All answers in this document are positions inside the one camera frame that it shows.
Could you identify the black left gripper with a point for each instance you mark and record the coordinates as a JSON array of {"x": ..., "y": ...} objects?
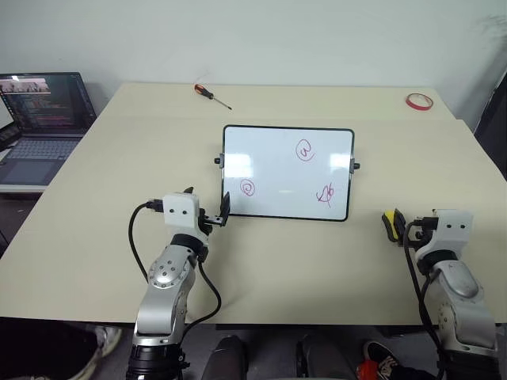
[{"x": 212, "y": 219}]

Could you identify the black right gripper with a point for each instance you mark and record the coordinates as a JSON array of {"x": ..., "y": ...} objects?
[{"x": 423, "y": 236}]

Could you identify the yellow and black eraser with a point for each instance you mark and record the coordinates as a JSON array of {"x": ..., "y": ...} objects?
[{"x": 390, "y": 217}]

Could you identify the small black-framed whiteboard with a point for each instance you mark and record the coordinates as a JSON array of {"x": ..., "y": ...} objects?
[{"x": 285, "y": 178}]

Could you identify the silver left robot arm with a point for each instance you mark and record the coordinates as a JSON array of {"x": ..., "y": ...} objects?
[{"x": 166, "y": 277}]

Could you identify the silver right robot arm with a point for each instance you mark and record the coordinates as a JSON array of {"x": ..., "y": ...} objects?
[{"x": 463, "y": 301}]

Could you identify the orange and black screwdriver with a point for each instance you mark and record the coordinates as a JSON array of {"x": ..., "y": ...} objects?
[{"x": 204, "y": 92}]

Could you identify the black and white sneaker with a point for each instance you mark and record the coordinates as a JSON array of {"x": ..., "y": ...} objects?
[{"x": 380, "y": 354}]

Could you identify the red tape roll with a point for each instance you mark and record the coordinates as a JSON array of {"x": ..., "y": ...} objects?
[{"x": 412, "y": 103}]

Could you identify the large black object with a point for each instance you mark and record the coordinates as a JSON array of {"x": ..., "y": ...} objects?
[{"x": 493, "y": 134}]

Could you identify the small red object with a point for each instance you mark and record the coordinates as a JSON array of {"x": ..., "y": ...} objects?
[{"x": 365, "y": 370}]

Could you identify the dark rounded shape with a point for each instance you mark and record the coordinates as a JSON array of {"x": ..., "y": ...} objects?
[{"x": 226, "y": 360}]

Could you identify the open grey laptop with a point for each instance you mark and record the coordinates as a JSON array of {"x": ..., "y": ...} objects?
[{"x": 43, "y": 130}]

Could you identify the small black device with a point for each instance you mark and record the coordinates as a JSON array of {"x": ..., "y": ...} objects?
[{"x": 8, "y": 136}]

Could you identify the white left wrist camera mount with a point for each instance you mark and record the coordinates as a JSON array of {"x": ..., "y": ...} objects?
[{"x": 180, "y": 211}]

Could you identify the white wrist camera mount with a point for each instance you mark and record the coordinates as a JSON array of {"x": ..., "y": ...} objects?
[
  {"x": 455, "y": 231},
  {"x": 180, "y": 211}
]

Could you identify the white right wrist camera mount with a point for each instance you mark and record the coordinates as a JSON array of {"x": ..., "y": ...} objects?
[{"x": 455, "y": 231}]

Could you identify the black under-table frame bar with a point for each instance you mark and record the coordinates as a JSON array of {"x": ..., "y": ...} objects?
[{"x": 297, "y": 327}]

